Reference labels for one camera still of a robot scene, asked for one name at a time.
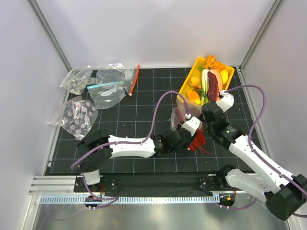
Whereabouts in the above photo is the red toy lobster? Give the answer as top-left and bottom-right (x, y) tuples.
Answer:
(171, 107), (213, 156)

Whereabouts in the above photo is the clear bag orange zipper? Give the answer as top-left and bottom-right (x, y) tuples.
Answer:
(170, 95), (201, 131)
(129, 65), (140, 96)

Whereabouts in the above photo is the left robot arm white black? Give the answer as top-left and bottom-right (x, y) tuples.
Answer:
(71, 127), (196, 192)

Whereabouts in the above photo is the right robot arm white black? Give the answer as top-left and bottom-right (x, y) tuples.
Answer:
(199, 102), (307, 220)

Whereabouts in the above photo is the clear bag blue zipper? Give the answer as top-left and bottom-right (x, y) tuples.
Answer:
(87, 63), (137, 109)

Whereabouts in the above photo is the bag of pink discs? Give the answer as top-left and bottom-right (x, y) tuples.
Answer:
(48, 96), (98, 140)

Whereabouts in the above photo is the bag of white pieces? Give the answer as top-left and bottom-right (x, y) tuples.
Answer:
(60, 66), (96, 95)

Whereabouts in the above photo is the toy green onion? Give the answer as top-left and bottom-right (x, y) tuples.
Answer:
(201, 69), (210, 105)

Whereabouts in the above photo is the toy meat slab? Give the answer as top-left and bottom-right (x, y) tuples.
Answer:
(207, 69), (223, 102)

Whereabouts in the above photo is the yellow plastic tray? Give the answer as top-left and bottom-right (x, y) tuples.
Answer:
(179, 55), (235, 105)

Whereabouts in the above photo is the yellow toy lemon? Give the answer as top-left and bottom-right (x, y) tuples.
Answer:
(220, 69), (229, 85)

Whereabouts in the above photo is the black grid mat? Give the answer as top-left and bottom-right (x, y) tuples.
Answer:
(45, 68), (250, 175)

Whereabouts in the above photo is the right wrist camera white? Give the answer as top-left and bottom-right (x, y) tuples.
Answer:
(216, 90), (234, 113)

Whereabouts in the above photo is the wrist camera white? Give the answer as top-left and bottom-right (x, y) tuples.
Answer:
(216, 90), (234, 113)
(181, 116), (201, 136)

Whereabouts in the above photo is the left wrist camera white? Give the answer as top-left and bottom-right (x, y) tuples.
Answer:
(181, 116), (201, 136)

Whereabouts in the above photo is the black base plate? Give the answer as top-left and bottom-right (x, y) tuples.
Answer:
(89, 172), (240, 197)

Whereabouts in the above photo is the slotted cable duct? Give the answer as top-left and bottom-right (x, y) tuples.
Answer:
(40, 194), (220, 205)

